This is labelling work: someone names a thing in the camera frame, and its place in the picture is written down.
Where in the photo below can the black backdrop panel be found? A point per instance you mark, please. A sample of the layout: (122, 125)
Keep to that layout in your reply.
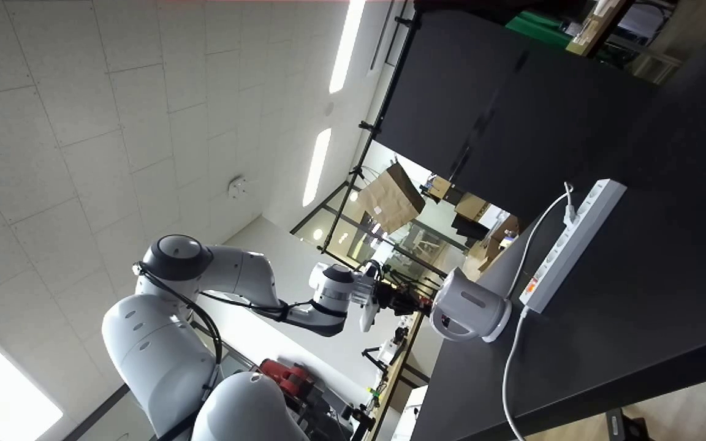
(498, 112)

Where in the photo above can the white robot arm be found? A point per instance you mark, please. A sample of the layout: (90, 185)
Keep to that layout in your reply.
(167, 347)

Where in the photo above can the white power strip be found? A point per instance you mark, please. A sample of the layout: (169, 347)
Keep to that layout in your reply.
(573, 240)

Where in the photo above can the white electric kettle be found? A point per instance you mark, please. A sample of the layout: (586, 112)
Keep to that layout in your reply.
(478, 309)

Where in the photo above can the brown paper bag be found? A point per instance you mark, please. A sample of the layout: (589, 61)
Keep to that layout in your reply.
(390, 199)

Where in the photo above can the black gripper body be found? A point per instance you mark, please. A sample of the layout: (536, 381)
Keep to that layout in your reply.
(395, 292)

